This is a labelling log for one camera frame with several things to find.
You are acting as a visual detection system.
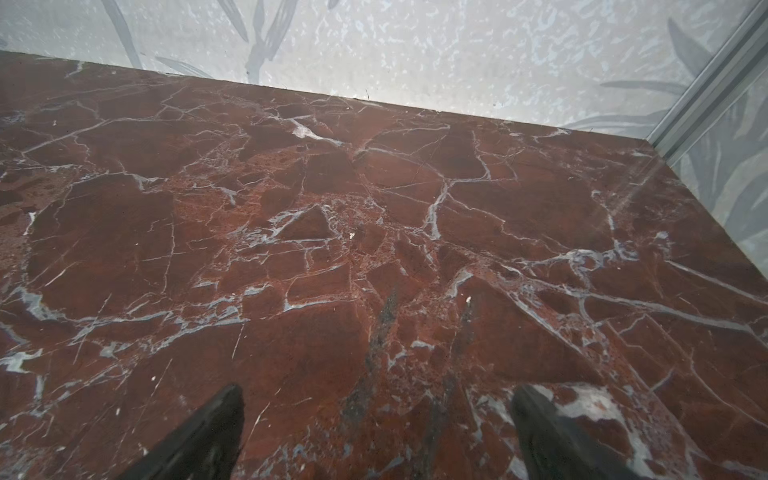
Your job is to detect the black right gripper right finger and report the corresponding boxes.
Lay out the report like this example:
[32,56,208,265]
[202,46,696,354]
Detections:
[511,384,639,479]

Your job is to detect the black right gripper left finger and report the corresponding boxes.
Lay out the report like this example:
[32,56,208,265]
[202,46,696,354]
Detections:
[118,383,245,480]

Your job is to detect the aluminium frame post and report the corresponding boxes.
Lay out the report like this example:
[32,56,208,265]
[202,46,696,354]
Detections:
[648,1,767,166]

